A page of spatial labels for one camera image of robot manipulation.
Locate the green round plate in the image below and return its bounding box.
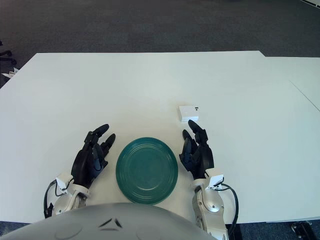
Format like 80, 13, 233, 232
115, 136, 179, 206

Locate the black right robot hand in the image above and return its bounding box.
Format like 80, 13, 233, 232
178, 119, 215, 181

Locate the grey robot torso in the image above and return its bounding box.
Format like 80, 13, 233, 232
0, 202, 213, 240

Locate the black table leg bracket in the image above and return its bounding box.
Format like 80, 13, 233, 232
291, 221, 313, 240

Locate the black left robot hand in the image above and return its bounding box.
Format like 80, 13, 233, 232
71, 123, 117, 190

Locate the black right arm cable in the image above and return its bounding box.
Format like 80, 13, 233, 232
221, 183, 240, 236

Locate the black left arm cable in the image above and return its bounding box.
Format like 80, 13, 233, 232
43, 179, 61, 220

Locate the white square charger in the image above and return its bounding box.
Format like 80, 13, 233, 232
178, 105, 201, 123

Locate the black office chair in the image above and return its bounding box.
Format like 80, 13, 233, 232
0, 38, 18, 66

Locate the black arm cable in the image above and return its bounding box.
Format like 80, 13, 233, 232
43, 179, 61, 220
221, 183, 240, 236

